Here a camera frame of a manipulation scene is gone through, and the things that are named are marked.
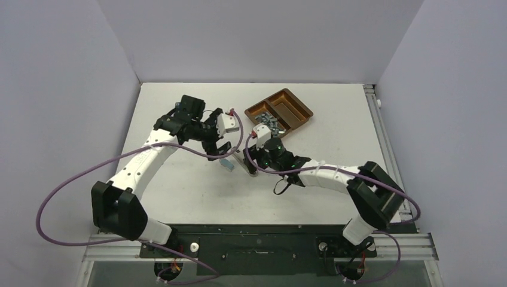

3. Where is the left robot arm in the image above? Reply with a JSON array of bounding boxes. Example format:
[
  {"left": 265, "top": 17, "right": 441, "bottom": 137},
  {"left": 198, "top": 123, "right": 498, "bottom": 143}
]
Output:
[{"left": 91, "top": 95, "right": 242, "bottom": 257}]

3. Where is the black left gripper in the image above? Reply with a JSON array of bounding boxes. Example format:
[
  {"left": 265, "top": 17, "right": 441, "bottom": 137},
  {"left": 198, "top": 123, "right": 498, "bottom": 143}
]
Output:
[{"left": 191, "top": 110, "right": 231, "bottom": 160}]

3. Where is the silver black stapler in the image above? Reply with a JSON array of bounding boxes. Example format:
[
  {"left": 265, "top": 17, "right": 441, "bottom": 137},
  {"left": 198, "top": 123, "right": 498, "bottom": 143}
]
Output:
[{"left": 233, "top": 150, "right": 258, "bottom": 177}]

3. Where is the aluminium frame rail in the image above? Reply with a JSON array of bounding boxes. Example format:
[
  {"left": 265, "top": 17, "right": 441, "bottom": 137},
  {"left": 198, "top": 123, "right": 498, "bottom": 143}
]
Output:
[{"left": 81, "top": 84, "right": 441, "bottom": 264}]

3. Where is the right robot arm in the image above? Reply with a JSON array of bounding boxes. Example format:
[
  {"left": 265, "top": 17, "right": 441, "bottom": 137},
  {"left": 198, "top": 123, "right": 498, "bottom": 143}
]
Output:
[{"left": 242, "top": 146, "right": 405, "bottom": 256}]

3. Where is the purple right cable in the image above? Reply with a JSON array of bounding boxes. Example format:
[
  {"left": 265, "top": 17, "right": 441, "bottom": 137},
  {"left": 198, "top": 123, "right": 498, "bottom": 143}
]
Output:
[{"left": 245, "top": 133, "right": 422, "bottom": 285}]

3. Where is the brown plastic divided tray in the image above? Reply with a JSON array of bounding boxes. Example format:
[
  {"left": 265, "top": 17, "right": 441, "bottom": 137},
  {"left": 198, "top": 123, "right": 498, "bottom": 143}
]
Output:
[{"left": 245, "top": 88, "right": 314, "bottom": 138}]

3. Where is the purple cable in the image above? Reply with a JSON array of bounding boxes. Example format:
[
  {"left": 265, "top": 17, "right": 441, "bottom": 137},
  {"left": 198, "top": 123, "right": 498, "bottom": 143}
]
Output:
[
  {"left": 245, "top": 133, "right": 422, "bottom": 285},
  {"left": 36, "top": 109, "right": 245, "bottom": 285}
]

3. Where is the pile of grey staples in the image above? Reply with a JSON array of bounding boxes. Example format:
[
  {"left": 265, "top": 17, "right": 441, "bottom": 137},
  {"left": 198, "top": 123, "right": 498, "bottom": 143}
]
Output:
[{"left": 254, "top": 112, "right": 286, "bottom": 135}]

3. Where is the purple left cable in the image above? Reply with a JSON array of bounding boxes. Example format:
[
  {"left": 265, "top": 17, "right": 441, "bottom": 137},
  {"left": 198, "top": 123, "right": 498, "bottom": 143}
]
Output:
[{"left": 36, "top": 109, "right": 245, "bottom": 285}]

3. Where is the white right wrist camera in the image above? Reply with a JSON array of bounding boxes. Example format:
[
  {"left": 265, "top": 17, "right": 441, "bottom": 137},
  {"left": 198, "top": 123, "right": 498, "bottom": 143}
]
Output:
[{"left": 252, "top": 124, "right": 272, "bottom": 149}]

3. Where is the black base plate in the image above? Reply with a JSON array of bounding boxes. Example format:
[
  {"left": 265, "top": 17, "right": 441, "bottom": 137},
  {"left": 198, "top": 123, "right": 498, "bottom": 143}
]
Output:
[{"left": 135, "top": 225, "right": 387, "bottom": 282}]

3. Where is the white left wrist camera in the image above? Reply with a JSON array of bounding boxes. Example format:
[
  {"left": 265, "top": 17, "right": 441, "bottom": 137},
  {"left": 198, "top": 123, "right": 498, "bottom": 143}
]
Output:
[{"left": 216, "top": 113, "right": 240, "bottom": 137}]

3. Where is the light blue staple box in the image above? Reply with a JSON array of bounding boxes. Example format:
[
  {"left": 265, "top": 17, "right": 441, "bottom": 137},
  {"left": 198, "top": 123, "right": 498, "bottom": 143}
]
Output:
[{"left": 219, "top": 158, "right": 235, "bottom": 172}]

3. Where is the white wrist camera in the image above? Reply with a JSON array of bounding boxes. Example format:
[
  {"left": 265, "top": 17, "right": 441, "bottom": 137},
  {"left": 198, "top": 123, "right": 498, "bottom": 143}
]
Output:
[
  {"left": 252, "top": 124, "right": 272, "bottom": 149},
  {"left": 216, "top": 113, "right": 240, "bottom": 137}
]

